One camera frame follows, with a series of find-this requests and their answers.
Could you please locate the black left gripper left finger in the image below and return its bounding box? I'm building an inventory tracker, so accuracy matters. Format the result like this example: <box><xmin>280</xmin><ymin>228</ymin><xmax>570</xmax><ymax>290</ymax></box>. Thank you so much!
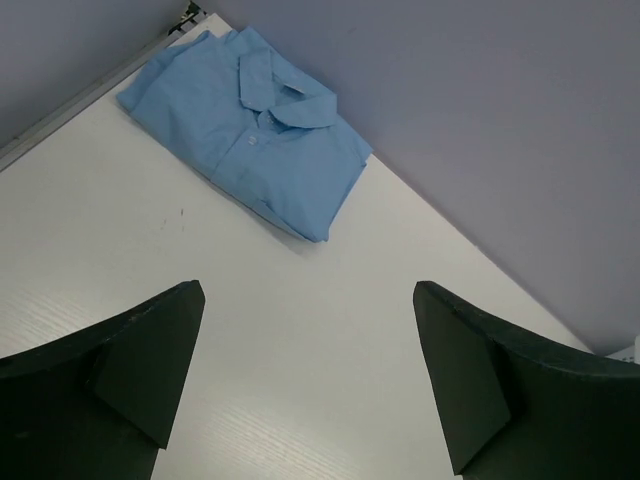
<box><xmin>1</xmin><ymin>280</ymin><xmax>205</xmax><ymax>479</ymax></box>

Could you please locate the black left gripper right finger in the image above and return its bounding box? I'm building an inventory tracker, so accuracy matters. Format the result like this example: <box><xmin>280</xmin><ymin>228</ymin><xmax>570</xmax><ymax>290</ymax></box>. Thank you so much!
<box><xmin>413</xmin><ymin>281</ymin><xmax>639</xmax><ymax>479</ymax></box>

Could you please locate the light blue folded shirt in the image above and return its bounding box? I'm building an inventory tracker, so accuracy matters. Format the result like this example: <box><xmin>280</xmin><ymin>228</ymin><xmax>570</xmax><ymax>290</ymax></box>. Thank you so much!
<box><xmin>117</xmin><ymin>28</ymin><xmax>372</xmax><ymax>243</ymax></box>

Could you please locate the aluminium table edge rail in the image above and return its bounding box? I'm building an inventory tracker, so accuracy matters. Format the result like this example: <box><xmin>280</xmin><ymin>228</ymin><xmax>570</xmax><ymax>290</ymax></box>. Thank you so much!
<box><xmin>1</xmin><ymin>1</ymin><xmax>207</xmax><ymax>169</ymax></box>

